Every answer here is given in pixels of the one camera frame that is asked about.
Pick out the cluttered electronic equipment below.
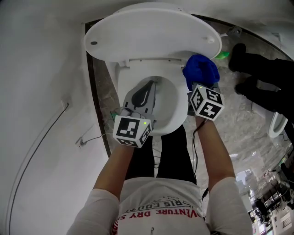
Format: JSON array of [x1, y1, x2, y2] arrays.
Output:
[[234, 146, 294, 235]]

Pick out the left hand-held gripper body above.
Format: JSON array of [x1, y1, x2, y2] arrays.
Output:
[[113, 107, 157, 148]]

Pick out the person's white printed shirt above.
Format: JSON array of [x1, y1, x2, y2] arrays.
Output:
[[66, 178, 253, 235]]

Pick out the long black wall cable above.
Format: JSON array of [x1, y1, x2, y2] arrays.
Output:
[[8, 102, 70, 231]]

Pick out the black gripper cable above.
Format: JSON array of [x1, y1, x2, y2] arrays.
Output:
[[192, 120, 208, 178]]

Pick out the person's black trousers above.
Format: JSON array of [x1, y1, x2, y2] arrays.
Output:
[[125, 125, 198, 185]]

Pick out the blue cloth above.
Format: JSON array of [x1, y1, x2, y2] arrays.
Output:
[[182, 54, 221, 91]]

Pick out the small white toilet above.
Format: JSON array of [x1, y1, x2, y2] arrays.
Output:
[[251, 101, 289, 139]]

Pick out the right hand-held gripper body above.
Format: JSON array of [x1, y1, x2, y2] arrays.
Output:
[[187, 84, 225, 121]]

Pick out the toilet brush with holder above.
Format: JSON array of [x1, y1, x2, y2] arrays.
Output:
[[219, 26, 243, 39]]

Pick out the person's right forearm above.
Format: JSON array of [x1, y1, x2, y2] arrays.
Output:
[[194, 116, 237, 196]]

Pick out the green bottle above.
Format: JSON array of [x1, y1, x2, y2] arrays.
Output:
[[215, 50, 231, 60]]

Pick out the person's left forearm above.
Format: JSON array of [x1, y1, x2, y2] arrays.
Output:
[[93, 144, 136, 207]]

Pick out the grey plug cable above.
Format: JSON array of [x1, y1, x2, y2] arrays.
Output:
[[80, 132, 115, 145]]

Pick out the white toilet body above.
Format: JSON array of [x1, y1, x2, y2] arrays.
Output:
[[107, 2, 192, 136]]

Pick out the white toilet lid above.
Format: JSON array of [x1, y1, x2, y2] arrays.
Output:
[[83, 8, 223, 63]]

